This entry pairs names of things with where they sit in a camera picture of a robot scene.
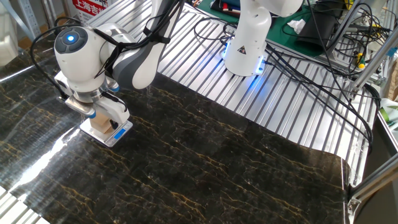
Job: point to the large wooden cube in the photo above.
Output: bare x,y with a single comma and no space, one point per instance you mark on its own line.
101,124

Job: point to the silver digital scale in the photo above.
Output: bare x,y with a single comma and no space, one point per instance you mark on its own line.
105,140

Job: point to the crumpled white tissue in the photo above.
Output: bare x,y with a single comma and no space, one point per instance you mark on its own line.
297,25

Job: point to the perforated grey steel post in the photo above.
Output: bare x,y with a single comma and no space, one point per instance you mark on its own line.
29,18

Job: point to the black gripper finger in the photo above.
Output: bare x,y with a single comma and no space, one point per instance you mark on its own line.
113,124

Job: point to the black pouch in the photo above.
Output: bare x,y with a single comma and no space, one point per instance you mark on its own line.
317,31

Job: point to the silver wrist camera blue ends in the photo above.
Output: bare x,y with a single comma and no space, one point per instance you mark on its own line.
79,105

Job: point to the yellow green screwdriver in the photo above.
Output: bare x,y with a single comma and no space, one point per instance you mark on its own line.
360,63

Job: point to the slanted aluminium profile post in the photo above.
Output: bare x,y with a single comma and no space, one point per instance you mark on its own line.
373,62
345,28

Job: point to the green cutting mat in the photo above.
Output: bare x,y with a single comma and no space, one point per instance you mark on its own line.
276,34

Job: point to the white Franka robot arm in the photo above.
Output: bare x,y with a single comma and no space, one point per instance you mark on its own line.
81,62

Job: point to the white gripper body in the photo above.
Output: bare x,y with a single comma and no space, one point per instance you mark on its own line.
113,109

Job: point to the white box red label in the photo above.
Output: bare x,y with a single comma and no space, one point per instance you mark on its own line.
90,5

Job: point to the white plastic container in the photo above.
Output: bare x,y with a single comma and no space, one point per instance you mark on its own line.
7,46

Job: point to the dark blue notebook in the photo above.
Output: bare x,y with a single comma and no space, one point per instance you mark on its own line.
230,3

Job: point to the green tape roll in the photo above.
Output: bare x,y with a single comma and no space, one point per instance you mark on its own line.
385,115

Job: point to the black marble pattern mat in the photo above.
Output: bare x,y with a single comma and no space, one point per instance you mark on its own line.
217,171

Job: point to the aluminium corner beam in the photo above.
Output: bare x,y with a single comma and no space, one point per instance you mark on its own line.
373,180

